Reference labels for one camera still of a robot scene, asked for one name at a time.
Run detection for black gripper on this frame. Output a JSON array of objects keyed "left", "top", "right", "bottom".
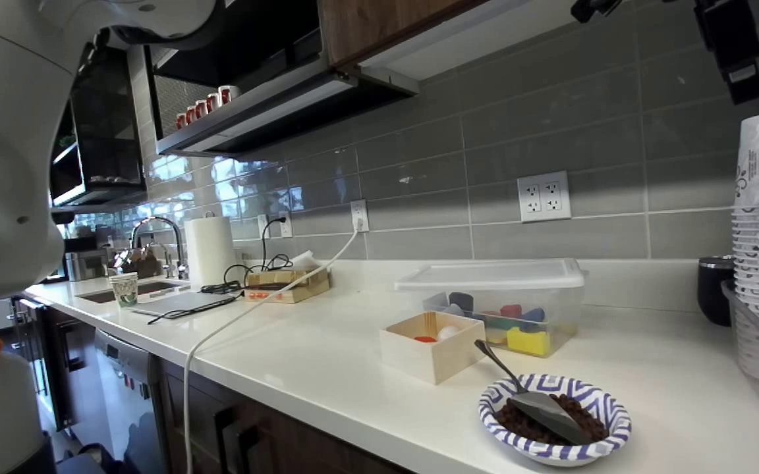
[{"left": 693, "top": 0, "right": 759, "bottom": 105}]

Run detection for black tumbler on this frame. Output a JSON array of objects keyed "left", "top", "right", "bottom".
[{"left": 696, "top": 253, "right": 738, "bottom": 330}]

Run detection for clear plastic container with lid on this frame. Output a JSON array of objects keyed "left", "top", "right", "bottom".
[{"left": 393, "top": 257, "right": 592, "bottom": 361}]

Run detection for yellow sponge block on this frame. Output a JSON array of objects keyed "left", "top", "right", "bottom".
[{"left": 505, "top": 325, "right": 560, "bottom": 361}]

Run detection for metal spoon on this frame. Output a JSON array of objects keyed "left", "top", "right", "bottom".
[{"left": 472, "top": 337, "right": 594, "bottom": 445}]

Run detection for brown coffee grounds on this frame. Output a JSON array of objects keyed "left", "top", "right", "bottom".
[{"left": 493, "top": 394, "right": 611, "bottom": 448}]

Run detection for light wooden open box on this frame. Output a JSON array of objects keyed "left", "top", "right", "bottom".
[{"left": 379, "top": 309, "right": 489, "bottom": 388}]

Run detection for blue patterned paper plate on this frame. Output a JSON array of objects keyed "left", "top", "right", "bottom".
[{"left": 478, "top": 373, "right": 635, "bottom": 470}]

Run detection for crumpled white paper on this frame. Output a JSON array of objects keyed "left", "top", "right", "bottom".
[{"left": 288, "top": 249, "right": 323, "bottom": 275}]

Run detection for white outlet with black plug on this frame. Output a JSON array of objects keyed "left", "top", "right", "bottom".
[{"left": 256, "top": 211, "right": 296, "bottom": 240}]

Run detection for wooden tray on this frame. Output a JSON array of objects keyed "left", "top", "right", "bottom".
[{"left": 244, "top": 272, "right": 337, "bottom": 305}]

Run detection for black gooseneck tap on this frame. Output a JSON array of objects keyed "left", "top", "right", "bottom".
[{"left": 258, "top": 215, "right": 296, "bottom": 272}]

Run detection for brown cardboard box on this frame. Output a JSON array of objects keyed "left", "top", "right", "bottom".
[{"left": 245, "top": 266, "right": 323, "bottom": 291}]

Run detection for white paper towel roll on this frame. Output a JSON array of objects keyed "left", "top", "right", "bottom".
[{"left": 183, "top": 215, "right": 238, "bottom": 288}]

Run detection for dark wood base cabinet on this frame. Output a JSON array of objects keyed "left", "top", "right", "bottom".
[{"left": 150, "top": 353, "right": 414, "bottom": 474}]

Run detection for chrome sink faucet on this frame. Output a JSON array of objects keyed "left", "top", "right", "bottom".
[{"left": 129, "top": 215, "right": 190, "bottom": 280}]

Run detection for kitchen sink basin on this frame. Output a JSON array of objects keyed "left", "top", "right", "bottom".
[{"left": 78, "top": 278, "right": 184, "bottom": 305}]

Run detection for single paper cup green print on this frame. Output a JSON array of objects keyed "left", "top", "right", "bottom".
[{"left": 111, "top": 269, "right": 140, "bottom": 309}]

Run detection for stainless dishwasher front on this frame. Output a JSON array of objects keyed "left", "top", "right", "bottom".
[{"left": 88, "top": 325, "right": 169, "bottom": 474}]

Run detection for white wall outlet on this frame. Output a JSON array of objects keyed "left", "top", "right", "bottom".
[{"left": 515, "top": 168, "right": 574, "bottom": 225}]

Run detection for dark wall shelf cabinet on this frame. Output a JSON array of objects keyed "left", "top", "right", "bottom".
[{"left": 137, "top": 0, "right": 427, "bottom": 158}]

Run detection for dark open wall cabinet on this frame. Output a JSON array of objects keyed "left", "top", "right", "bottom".
[{"left": 49, "top": 43, "right": 147, "bottom": 211}]

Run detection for white power cable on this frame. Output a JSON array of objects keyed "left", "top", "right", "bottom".
[{"left": 180, "top": 222, "right": 368, "bottom": 474}]

